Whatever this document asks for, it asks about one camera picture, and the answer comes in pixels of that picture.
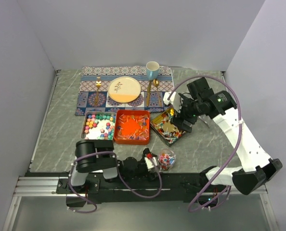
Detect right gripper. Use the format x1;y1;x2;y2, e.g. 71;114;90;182
170;93;202;133

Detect gold tin of lollipops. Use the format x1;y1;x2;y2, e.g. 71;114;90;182
150;108;187;147

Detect orange tin of lollipops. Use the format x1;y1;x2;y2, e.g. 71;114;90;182
114;110;150;145

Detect silver tin of star candies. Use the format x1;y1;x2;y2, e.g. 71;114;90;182
80;112;116;141

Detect metal scoop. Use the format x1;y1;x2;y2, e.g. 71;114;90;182
198;116;210;128

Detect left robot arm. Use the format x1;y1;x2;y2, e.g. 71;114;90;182
67;140;159;193

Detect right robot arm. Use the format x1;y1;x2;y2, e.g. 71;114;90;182
163;76;283;195

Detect gold spoon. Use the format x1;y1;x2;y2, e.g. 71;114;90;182
153;79;162;107

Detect blue mug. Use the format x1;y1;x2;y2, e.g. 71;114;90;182
146;61;160;81

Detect cream and orange plate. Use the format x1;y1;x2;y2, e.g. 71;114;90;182
107;77;141;103

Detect patterned blue placemat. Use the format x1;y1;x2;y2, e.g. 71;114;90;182
75;65;174;116

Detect gold fork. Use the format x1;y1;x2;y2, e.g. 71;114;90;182
94;76;102;105

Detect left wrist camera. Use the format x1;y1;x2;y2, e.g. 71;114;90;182
144;157;158;171

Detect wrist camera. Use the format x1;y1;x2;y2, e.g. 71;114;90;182
163;92;182;113
144;157;158;171

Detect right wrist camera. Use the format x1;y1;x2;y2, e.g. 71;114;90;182
163;92;182;113

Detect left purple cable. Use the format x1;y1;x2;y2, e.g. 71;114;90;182
69;151;163;213

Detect purple cable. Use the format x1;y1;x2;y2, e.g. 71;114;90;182
69;151;163;213
173;76;241;213

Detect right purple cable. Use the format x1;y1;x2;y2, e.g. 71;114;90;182
173;76;241;213

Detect aluminium rail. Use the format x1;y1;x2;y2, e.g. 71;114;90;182
14;174;268;196

